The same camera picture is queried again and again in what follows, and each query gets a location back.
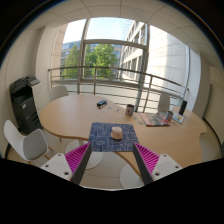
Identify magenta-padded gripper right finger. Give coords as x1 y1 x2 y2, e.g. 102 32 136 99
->
132 142 184 185

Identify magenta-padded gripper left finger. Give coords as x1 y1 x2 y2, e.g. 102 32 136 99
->
40 142 93 185

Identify beige computer mouse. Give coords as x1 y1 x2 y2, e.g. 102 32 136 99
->
110 125 124 140

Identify blue patterned mouse pad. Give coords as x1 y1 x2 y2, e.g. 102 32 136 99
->
88 122 140 153

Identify white chair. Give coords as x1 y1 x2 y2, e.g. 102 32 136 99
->
3 119 54 164
48 85 70 103
157 92 171 113

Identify white round table base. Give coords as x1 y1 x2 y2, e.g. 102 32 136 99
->
119 163 144 189
64 139 104 170

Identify red and blue magazine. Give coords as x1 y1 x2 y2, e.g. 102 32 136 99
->
139 112 171 127

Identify small printed cup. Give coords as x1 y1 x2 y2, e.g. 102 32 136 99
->
165 110 174 123

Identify black cylindrical speaker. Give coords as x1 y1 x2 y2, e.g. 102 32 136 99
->
178 99 188 116

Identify white mug with red print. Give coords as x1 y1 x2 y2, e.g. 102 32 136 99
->
125 103 135 117

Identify black office printer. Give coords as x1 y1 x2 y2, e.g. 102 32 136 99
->
9 75 43 135

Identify metal balcony railing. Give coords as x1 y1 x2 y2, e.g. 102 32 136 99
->
47 65 190 113

